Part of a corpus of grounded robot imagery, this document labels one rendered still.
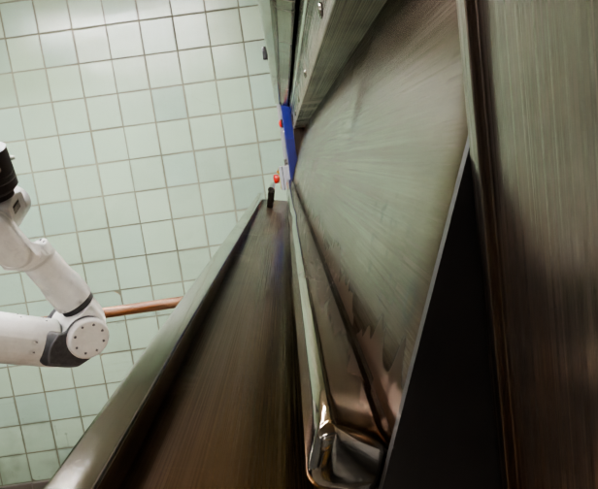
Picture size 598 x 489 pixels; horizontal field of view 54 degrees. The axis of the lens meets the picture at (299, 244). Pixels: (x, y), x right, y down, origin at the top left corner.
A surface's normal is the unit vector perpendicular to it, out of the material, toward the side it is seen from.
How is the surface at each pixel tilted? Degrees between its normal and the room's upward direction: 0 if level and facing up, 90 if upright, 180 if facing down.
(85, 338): 98
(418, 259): 70
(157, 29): 90
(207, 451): 12
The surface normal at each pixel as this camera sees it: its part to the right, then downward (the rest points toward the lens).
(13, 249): 0.10, 0.52
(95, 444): 0.07, -0.99
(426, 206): -0.98, -0.21
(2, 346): 0.63, 0.16
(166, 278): 0.03, 0.14
